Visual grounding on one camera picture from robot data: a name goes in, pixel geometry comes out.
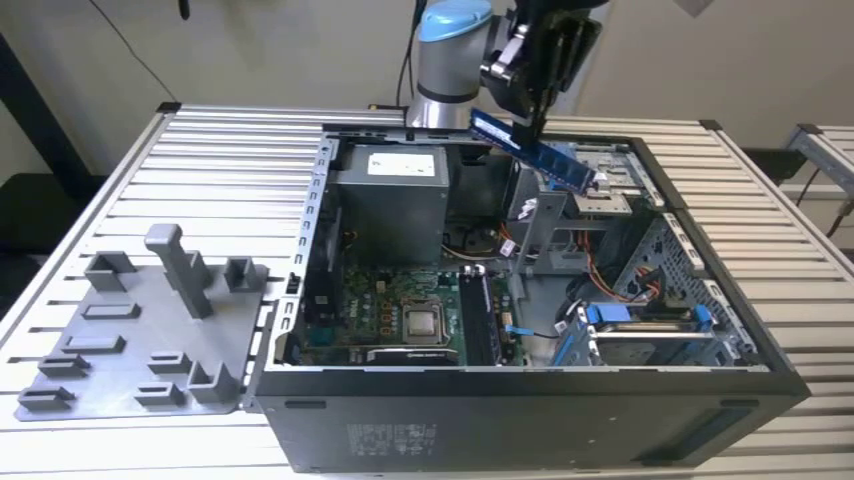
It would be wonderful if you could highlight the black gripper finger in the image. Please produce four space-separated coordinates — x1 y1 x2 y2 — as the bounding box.
536 19 602 146
480 49 543 149

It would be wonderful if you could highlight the grey power supply unit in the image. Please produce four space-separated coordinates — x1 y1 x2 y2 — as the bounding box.
331 144 450 266

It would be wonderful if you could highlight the perforated metal drive cage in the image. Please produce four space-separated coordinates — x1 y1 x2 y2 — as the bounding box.
612 214 762 361

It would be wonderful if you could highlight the aluminium side table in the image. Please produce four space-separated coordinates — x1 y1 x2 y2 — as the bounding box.
779 122 854 201

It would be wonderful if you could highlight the green motherboard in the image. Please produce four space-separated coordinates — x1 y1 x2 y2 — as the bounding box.
296 267 528 366

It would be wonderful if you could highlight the silver CPU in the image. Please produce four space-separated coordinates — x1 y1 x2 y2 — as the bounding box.
404 309 442 337

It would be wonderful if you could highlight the metal CPU socket cover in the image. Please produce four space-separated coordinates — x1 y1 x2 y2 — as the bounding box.
398 298 448 346

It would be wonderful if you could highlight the hard disk in blue carrier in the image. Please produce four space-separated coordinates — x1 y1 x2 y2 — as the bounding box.
556 302 728 366

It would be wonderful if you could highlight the black graphics card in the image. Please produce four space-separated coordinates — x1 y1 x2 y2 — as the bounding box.
364 347 462 366

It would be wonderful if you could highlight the black open PC case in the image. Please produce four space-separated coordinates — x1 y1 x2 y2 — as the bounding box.
243 122 813 474

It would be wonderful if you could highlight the grey plastic parts rack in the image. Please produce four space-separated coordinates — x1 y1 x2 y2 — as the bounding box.
13 223 272 423

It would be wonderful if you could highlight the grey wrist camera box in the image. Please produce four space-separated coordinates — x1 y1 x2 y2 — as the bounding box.
496 32 532 71

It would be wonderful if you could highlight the silver drive bracket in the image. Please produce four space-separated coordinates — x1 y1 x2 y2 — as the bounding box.
572 144 632 217

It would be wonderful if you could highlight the orange wire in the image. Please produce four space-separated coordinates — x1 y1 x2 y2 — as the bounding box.
632 264 663 304

